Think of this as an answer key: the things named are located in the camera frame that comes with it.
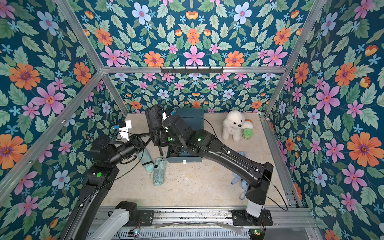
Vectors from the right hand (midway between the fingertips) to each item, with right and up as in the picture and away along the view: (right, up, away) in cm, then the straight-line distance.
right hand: (156, 134), depth 63 cm
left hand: (0, 0, -2) cm, 2 cm away
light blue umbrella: (+40, -27, +23) cm, 53 cm away
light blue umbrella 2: (+43, -29, +17) cm, 54 cm away
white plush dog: (+39, +5, +30) cm, 49 cm away
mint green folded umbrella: (-6, -21, +22) cm, 31 cm away
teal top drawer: (+10, -12, +12) cm, 20 cm away
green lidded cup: (+51, -1, +39) cm, 64 cm away
